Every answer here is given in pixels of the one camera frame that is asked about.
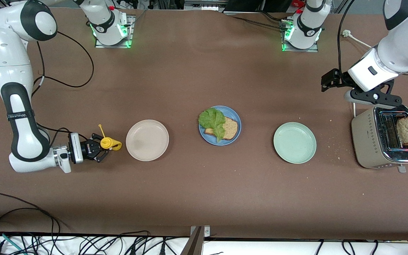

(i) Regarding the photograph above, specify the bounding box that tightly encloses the yellow mustard squeeze bottle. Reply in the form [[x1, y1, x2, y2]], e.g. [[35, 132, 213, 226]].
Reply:
[[98, 124, 123, 152]]

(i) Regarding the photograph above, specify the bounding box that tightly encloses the green lettuce leaf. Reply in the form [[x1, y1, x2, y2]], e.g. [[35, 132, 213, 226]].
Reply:
[[198, 108, 226, 143]]

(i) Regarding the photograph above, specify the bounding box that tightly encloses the beige plate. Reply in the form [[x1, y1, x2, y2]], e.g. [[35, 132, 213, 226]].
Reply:
[[125, 119, 170, 162]]

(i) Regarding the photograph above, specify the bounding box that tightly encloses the pale green plate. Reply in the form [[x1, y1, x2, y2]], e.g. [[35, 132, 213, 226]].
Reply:
[[273, 122, 317, 164]]

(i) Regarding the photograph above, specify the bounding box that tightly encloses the blue plate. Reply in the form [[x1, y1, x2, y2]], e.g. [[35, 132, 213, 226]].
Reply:
[[199, 105, 242, 146]]

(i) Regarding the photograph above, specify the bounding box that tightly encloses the beige and chrome toaster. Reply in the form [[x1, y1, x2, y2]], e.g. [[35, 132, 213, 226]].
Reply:
[[351, 104, 408, 174]]

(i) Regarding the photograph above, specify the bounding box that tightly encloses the white board strip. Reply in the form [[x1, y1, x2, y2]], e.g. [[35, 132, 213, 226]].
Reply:
[[0, 234, 408, 255]]

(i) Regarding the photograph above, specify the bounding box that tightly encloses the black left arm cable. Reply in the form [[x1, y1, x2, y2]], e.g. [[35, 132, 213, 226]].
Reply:
[[337, 0, 357, 73]]

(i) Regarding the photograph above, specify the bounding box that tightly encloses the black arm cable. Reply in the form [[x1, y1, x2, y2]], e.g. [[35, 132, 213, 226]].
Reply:
[[32, 31, 95, 88], [36, 122, 89, 140], [337, 0, 357, 73]]

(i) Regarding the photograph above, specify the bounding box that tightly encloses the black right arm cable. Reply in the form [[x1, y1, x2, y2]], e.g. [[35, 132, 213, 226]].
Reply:
[[36, 122, 89, 140], [32, 31, 95, 88]]

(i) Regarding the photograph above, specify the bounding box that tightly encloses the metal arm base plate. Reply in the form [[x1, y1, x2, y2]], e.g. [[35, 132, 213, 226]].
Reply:
[[281, 19, 319, 53], [94, 14, 134, 49]]

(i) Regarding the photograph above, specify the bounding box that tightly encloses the white toaster power cord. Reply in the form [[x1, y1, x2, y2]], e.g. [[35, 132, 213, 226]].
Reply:
[[342, 30, 372, 117]]

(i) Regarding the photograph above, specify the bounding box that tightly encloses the black base cable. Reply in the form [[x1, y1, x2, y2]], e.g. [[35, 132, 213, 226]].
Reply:
[[225, 11, 290, 31]]

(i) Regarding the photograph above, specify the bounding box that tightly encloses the teal cable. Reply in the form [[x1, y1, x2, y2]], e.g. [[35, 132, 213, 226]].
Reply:
[[0, 230, 26, 255]]

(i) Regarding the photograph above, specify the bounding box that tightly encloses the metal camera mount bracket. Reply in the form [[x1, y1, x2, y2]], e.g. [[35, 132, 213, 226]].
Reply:
[[181, 226, 211, 255]]

